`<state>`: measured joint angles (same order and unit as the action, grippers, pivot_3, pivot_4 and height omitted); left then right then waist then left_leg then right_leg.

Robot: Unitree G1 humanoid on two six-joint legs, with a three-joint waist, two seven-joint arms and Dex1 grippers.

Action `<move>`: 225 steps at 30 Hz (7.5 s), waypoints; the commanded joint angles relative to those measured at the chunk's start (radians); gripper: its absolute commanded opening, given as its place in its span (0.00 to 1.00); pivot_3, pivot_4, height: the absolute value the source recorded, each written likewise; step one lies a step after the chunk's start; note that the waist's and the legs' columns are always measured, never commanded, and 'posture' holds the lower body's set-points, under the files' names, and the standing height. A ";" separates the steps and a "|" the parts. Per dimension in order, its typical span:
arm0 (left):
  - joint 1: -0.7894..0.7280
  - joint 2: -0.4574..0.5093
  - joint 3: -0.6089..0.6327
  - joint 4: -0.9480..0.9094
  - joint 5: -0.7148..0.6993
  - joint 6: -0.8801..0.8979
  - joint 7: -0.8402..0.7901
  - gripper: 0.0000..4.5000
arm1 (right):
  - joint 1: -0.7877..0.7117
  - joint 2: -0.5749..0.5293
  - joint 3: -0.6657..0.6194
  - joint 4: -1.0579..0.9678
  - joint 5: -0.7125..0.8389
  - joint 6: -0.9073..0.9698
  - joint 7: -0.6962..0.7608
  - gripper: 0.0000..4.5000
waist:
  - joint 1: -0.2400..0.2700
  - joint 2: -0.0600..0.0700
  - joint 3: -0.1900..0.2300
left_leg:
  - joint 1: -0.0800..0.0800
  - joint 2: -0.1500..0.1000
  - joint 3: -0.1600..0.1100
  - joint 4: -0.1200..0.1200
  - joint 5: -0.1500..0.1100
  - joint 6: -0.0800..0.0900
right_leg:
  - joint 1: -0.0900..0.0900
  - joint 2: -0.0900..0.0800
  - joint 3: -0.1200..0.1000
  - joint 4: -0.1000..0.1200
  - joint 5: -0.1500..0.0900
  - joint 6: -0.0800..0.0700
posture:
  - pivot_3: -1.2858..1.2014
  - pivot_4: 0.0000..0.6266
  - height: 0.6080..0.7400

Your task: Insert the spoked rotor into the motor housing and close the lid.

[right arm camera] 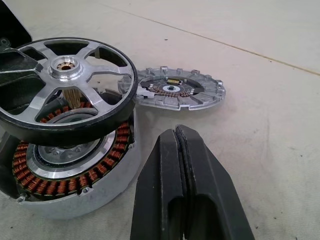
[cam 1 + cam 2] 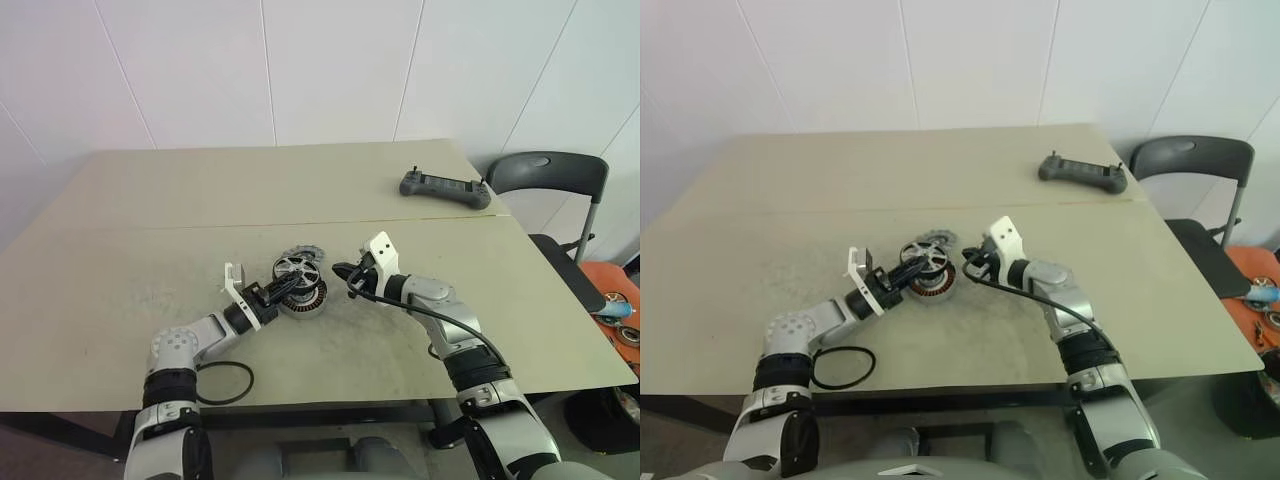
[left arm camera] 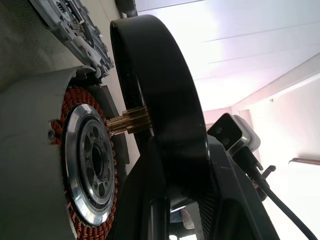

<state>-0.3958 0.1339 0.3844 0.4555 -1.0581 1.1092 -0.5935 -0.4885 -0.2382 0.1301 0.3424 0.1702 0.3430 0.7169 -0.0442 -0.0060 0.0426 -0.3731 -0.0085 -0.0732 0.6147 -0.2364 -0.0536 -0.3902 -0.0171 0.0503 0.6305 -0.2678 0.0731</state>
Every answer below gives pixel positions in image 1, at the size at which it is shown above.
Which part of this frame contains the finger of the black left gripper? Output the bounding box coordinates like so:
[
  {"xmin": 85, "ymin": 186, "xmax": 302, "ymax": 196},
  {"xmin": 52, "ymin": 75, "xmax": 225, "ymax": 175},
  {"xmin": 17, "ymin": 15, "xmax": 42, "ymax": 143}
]
[
  {"xmin": 0, "ymin": 47, "xmax": 51, "ymax": 113},
  {"xmin": 0, "ymin": 0, "xmax": 34, "ymax": 49}
]

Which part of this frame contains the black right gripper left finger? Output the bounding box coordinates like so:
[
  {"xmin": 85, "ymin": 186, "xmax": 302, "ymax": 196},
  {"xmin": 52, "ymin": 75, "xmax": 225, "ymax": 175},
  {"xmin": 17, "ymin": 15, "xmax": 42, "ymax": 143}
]
[{"xmin": 129, "ymin": 127, "xmax": 188, "ymax": 240}]

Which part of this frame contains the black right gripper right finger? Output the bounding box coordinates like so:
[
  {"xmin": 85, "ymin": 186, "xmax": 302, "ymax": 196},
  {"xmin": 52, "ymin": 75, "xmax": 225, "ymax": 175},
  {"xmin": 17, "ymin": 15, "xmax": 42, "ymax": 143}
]
[{"xmin": 175, "ymin": 124, "xmax": 256, "ymax": 240}]

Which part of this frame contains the silver spoked rotor black rim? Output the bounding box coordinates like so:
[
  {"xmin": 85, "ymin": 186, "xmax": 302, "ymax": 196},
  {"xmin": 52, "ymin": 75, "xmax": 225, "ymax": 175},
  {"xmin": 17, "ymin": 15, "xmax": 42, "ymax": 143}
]
[{"xmin": 0, "ymin": 37, "xmax": 139, "ymax": 147}]

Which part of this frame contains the round silver motor lid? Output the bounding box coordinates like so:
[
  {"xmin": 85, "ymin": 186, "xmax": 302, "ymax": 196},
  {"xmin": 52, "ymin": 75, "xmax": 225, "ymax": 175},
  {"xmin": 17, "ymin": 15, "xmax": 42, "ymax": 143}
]
[{"xmin": 117, "ymin": 65, "xmax": 227, "ymax": 112}]

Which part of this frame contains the grey round object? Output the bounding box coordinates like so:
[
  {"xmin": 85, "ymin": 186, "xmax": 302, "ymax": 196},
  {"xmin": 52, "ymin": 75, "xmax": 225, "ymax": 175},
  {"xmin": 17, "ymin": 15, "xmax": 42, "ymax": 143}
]
[{"xmin": 0, "ymin": 87, "xmax": 142, "ymax": 221}]

